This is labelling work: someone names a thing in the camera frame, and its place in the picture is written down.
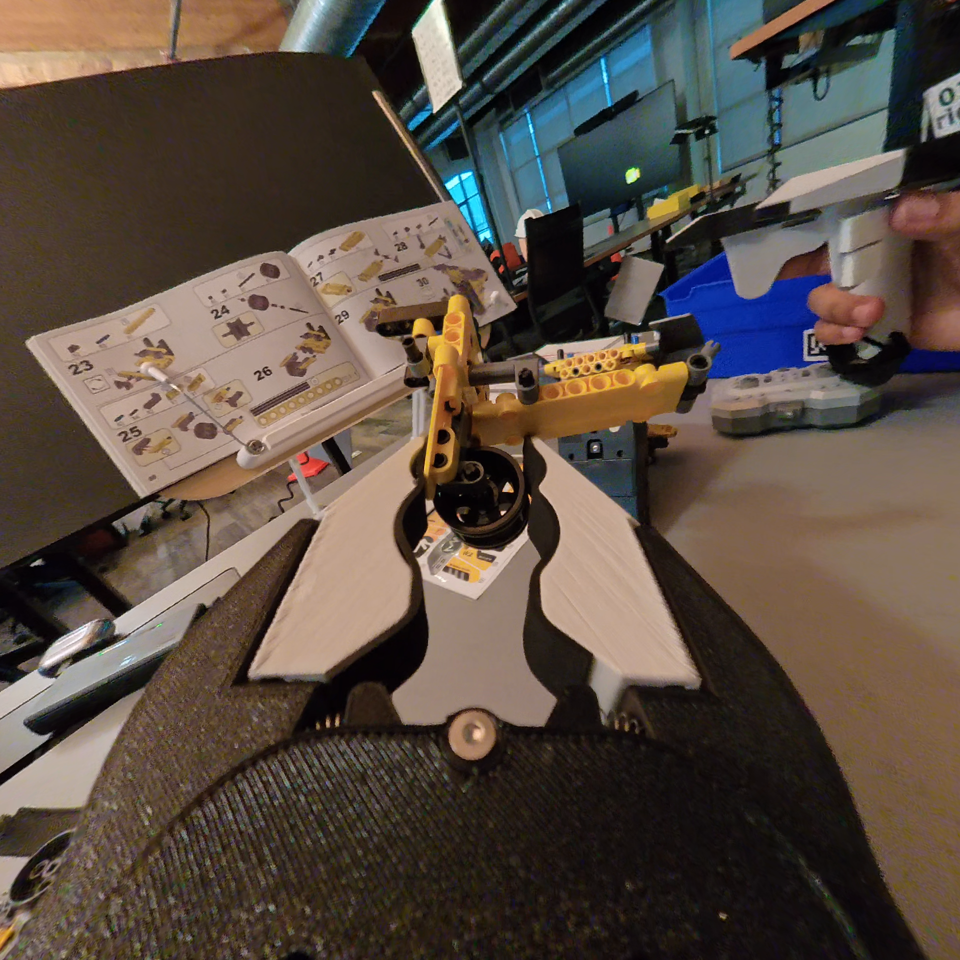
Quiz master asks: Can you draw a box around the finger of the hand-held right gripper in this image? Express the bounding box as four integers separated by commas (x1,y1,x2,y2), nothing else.
752,146,931,224
722,212,837,301

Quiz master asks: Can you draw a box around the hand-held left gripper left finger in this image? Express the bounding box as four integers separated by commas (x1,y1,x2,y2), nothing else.
246,439,429,687

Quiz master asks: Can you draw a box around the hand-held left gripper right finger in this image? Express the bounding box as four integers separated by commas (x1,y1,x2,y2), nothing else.
522,437,704,723

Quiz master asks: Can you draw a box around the yellow toy brick assembly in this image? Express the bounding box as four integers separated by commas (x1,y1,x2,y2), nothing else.
375,294,721,547

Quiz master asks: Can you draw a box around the person's right hand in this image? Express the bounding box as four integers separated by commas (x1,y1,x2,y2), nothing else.
807,187,960,354

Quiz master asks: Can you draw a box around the blue plastic bin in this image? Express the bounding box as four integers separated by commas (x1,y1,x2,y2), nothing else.
658,251,960,381

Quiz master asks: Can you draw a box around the large yellow toy vehicle model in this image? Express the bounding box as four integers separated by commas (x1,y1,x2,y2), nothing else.
558,420,680,526

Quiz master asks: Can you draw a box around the yellow sticker sheet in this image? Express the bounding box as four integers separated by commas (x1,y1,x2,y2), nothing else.
420,517,526,601

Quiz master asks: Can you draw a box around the grey toy controller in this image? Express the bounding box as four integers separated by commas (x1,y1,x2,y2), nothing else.
710,365,884,438

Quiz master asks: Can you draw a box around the dark flat device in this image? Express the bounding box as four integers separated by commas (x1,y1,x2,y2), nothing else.
22,600,207,738

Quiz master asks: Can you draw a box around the silver computer mouse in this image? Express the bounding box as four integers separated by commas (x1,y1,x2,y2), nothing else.
37,618,119,678

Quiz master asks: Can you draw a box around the toy instruction booklet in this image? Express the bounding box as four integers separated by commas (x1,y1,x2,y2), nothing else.
26,198,519,498

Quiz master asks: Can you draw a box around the hanging white paper sheet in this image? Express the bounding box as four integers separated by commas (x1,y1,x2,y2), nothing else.
410,0,466,114

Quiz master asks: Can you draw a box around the black computer monitor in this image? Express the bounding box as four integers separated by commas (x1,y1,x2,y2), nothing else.
0,51,455,570

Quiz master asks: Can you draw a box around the large wall display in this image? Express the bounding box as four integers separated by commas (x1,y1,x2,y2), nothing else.
555,78,685,220

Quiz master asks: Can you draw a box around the silver ventilation duct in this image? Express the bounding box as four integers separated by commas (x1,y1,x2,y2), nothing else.
279,0,391,57

